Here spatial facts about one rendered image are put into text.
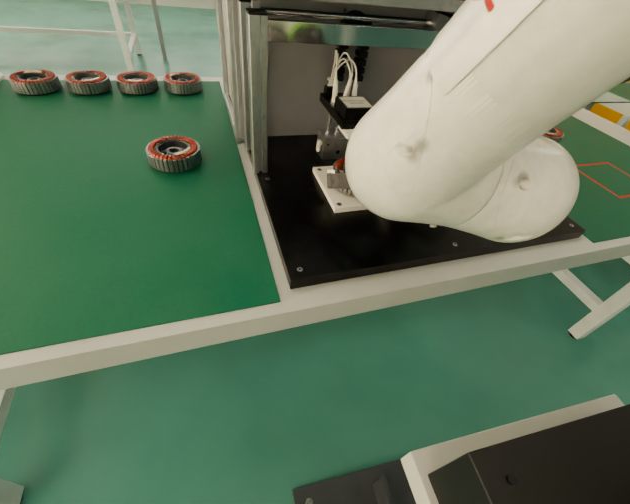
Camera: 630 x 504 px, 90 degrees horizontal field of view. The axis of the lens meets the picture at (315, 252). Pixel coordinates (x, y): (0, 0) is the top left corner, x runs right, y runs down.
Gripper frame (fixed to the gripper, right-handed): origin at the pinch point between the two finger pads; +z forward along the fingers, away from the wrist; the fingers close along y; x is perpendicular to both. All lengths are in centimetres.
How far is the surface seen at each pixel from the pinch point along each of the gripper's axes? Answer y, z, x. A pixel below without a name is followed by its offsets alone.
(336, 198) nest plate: -6.1, -0.9, -4.1
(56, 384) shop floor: -88, 51, -64
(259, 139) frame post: -18.9, 8.0, 8.0
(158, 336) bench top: -39.0, -17.7, -17.7
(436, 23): 18.3, 3.0, 28.4
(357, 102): 0.3, 2.5, 13.9
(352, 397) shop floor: 8, 25, -79
